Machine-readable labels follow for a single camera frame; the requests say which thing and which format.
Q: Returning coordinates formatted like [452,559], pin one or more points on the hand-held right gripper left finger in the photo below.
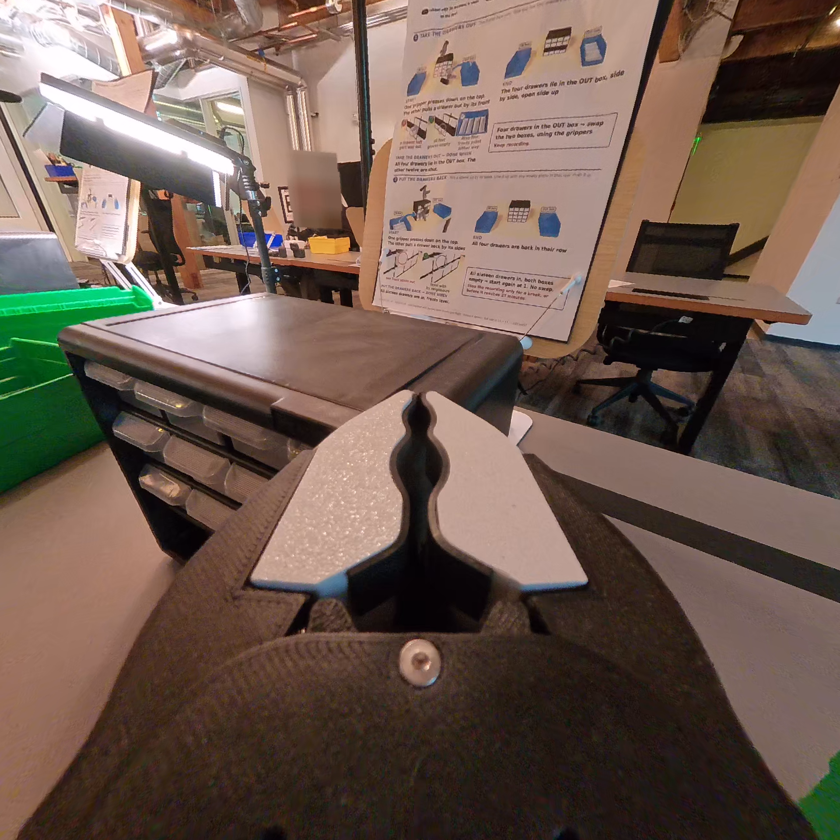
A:
[328,499]

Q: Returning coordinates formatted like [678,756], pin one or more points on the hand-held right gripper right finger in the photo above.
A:
[499,518]

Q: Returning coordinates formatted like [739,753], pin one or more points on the set of clear cabinet drawers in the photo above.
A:
[197,449]

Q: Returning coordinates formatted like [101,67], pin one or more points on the black drawer cabinet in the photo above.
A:
[295,341]

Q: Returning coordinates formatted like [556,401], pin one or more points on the black tape strip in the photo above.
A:
[709,535]

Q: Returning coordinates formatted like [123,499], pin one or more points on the long wooden table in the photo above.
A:
[321,259]

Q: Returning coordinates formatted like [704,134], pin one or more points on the yellow plastic bin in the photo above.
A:
[329,245]

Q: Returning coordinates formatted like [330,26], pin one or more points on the black light stand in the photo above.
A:
[262,243]

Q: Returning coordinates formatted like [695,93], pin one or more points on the blue plastic bin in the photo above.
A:
[249,238]

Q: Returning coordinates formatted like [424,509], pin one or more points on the green plastic box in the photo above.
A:
[52,407]
[823,810]

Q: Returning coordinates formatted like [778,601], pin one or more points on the black mesh office chair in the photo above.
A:
[682,253]

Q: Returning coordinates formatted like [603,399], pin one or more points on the grey wood-edged desk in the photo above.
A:
[754,298]

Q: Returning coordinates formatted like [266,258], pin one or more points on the white instruction poster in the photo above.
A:
[525,164]

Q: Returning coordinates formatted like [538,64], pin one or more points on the small instruction sheet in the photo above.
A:
[102,210]

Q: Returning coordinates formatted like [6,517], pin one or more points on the black vertical pole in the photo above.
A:
[362,98]

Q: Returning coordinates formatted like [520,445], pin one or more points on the led light panel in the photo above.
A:
[131,141]

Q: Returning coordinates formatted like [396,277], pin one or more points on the wooden poster board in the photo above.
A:
[682,131]

